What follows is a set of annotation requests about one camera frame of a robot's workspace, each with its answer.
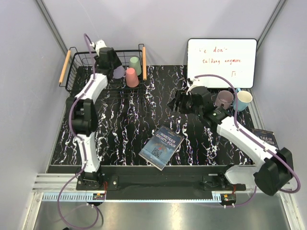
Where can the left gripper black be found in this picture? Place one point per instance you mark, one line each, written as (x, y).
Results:
(116, 62)

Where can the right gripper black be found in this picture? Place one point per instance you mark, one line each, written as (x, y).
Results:
(180, 96)

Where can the purple plastic cup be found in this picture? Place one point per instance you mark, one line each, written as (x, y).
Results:
(119, 72)

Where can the pink ceramic mug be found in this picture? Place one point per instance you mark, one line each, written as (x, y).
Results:
(224, 99)

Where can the light blue mug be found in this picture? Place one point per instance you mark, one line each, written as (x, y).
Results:
(244, 99)

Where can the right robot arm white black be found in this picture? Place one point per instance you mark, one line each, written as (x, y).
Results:
(272, 169)

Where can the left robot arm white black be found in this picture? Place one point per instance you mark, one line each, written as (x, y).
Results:
(83, 120)

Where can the green plastic cup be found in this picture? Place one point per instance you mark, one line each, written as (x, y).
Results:
(135, 64)

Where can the pink plastic cup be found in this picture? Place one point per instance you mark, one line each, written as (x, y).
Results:
(132, 78)

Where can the Nineteen Eighty-Four book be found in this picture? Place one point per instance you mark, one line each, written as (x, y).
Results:
(161, 147)

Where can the black marble pattern mat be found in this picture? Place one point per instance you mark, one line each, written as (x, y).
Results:
(126, 124)

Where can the Tale of Two Cities book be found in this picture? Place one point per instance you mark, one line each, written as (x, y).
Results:
(266, 136)

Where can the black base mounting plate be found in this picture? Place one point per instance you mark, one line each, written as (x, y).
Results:
(116, 178)

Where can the black wire dish rack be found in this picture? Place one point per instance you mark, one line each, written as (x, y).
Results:
(81, 69)

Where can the white whiteboard black frame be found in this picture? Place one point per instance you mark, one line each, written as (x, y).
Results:
(232, 59)

